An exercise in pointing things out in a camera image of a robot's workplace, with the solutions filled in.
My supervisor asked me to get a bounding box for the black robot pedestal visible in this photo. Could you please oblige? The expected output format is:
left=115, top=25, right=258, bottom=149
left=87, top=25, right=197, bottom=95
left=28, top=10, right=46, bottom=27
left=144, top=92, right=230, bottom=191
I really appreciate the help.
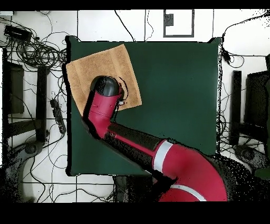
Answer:
left=112, top=175, right=129, bottom=202

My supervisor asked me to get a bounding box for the black metal frame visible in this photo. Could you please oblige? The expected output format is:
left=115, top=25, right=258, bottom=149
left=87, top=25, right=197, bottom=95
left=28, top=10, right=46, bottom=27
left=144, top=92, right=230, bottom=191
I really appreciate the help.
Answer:
left=229, top=53, right=270, bottom=146
left=2, top=48, right=50, bottom=144

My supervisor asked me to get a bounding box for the tan terry towel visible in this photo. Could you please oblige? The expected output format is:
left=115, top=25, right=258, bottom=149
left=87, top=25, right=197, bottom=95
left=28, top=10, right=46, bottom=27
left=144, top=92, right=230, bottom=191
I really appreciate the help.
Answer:
left=65, top=43, right=142, bottom=117

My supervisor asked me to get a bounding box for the black power strip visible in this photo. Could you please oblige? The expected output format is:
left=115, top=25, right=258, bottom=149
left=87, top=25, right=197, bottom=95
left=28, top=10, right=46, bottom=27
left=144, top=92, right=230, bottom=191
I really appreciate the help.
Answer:
left=50, top=99, right=67, bottom=134

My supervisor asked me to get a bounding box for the black plug adapter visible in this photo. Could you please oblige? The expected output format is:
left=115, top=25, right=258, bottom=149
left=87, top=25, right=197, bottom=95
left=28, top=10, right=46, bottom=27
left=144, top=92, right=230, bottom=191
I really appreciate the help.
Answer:
left=221, top=47, right=232, bottom=65

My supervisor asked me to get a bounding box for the tangle of black cables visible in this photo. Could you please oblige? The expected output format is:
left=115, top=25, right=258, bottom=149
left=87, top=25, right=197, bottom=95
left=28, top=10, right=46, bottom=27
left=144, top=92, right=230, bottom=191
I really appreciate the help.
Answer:
left=12, top=38, right=68, bottom=71

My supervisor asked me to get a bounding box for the black stand base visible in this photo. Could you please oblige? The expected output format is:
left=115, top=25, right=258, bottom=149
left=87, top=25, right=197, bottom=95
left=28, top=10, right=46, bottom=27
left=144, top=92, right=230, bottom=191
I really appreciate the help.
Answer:
left=4, top=140, right=45, bottom=202
left=233, top=144, right=270, bottom=180

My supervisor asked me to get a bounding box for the thick black cable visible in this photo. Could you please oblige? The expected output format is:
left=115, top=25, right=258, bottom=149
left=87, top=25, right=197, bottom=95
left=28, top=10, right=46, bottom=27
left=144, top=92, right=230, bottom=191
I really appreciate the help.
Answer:
left=114, top=10, right=136, bottom=42

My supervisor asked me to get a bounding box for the dark green table cloth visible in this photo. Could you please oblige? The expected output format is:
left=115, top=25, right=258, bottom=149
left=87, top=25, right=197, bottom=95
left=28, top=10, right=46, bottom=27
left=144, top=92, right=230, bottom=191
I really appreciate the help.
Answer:
left=64, top=35, right=222, bottom=178

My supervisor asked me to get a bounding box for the flat black box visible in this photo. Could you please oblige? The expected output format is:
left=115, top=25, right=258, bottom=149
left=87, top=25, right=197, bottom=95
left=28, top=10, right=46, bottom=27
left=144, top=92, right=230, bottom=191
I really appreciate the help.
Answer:
left=3, top=25, right=32, bottom=42

